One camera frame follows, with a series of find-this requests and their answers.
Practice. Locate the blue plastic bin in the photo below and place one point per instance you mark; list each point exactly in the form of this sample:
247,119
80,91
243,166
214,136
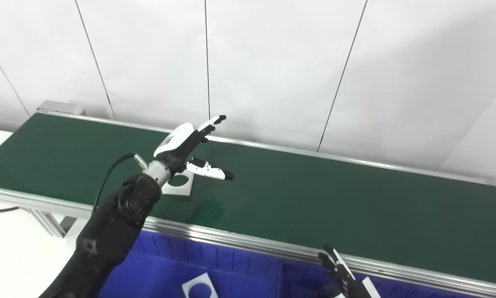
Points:
161,273
305,281

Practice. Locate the green conveyor belt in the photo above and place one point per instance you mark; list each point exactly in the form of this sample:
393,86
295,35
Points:
252,242
334,203

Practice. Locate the white square part round hole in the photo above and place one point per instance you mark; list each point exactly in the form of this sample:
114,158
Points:
182,189
190,285

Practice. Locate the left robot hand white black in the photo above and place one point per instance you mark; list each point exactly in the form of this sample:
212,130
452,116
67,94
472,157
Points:
177,142

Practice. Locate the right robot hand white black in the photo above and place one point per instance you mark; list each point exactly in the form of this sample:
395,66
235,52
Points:
351,287

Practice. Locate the aluminium conveyor leg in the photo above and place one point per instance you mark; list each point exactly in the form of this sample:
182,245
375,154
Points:
49,221

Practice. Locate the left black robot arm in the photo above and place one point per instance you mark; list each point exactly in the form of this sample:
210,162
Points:
115,227

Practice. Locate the grey conveyor motor box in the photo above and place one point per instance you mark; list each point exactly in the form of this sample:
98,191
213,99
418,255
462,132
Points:
61,107

